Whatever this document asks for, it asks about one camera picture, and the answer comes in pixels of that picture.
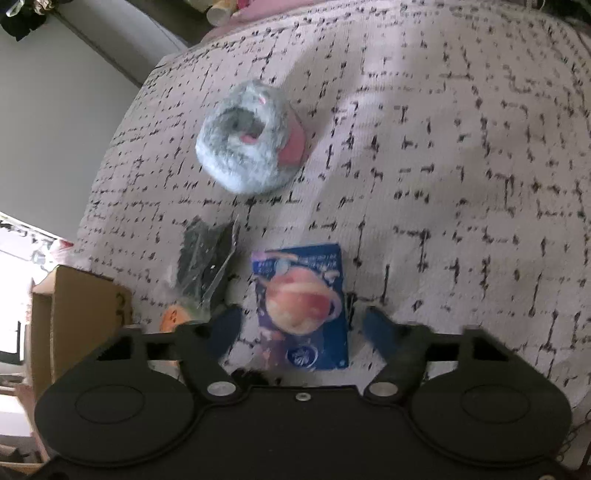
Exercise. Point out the blue planet print packet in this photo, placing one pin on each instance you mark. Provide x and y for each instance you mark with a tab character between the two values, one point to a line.
302	307

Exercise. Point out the pink cloth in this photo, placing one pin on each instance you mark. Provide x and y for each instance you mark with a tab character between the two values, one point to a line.
258	9

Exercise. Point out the black dark object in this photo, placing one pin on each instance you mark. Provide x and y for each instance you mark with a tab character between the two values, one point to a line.
21	18

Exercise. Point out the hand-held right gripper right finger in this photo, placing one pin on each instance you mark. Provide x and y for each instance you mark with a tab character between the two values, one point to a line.
376	326

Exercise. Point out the brown cardboard box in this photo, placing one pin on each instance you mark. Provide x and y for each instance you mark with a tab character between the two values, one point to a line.
69	318

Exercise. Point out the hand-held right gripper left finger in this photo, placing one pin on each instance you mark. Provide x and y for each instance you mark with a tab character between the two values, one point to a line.
229	325

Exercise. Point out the paper cup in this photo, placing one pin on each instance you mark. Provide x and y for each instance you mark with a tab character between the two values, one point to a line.
218	14

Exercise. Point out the black item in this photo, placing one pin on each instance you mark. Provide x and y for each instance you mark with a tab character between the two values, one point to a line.
203	261

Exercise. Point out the orange object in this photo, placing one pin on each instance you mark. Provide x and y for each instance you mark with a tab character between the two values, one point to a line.
171	318

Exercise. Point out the white black patterned blanket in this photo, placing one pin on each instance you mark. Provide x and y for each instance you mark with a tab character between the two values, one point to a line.
415	184

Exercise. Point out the grey fluffy pink slipper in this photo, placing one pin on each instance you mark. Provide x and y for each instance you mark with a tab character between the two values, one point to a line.
251	138

